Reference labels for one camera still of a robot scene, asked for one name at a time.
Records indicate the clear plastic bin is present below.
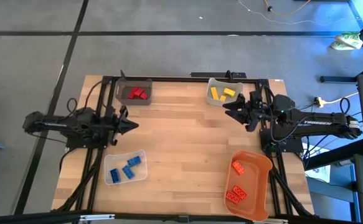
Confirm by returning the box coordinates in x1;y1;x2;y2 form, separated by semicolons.
103;149;148;186

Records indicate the black floor bar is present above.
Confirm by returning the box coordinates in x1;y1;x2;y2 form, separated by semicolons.
190;70;247;79

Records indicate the black aluminium table frame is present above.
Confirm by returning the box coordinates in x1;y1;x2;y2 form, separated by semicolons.
0;75;363;224

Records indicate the grey translucent plastic bin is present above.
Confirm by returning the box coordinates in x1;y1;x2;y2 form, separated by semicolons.
115;77;154;106

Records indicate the person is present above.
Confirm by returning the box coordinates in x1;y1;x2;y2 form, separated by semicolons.
329;18;363;52

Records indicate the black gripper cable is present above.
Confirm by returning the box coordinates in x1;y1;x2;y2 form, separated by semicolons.
261;85;305;144
65;80;105;118

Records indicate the orange toy brick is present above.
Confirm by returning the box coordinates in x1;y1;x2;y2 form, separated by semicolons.
232;185;248;200
232;160;246;175
225;191;242;205

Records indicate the blue toy brick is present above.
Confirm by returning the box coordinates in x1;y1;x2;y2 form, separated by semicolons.
126;155;142;167
121;165;136;180
110;168;121;184

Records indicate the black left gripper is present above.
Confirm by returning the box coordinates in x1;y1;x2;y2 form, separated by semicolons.
98;106;139;146

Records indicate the black cable bundle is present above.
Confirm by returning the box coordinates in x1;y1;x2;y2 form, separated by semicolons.
268;167;314;217
55;148;104;213

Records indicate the white floor cable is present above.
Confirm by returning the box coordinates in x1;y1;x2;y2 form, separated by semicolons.
238;0;361;26

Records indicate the white paper sheet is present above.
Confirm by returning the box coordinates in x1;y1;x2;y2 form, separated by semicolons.
302;144;331;183

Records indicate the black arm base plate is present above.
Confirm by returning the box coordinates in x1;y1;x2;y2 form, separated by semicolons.
260;128;304;154
65;124;111;149

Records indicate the orange plastic bin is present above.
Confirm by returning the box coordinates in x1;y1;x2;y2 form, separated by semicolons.
224;149;274;222

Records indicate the yellow extension cable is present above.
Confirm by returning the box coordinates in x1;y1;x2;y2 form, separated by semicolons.
263;0;312;17

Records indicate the black diagonal beam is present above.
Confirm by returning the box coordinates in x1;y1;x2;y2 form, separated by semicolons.
304;139;363;171

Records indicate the silver metal bracket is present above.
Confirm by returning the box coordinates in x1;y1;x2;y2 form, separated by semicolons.
78;213;116;222

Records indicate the black standing desk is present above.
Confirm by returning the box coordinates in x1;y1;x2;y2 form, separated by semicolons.
320;58;363;83

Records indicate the white plastic bin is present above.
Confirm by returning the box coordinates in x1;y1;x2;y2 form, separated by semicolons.
206;77;245;107

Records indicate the white power cable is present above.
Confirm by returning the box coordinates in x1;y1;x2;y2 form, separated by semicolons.
323;92;360;105

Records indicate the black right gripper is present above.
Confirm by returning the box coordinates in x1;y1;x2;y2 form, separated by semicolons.
223;91;275;132

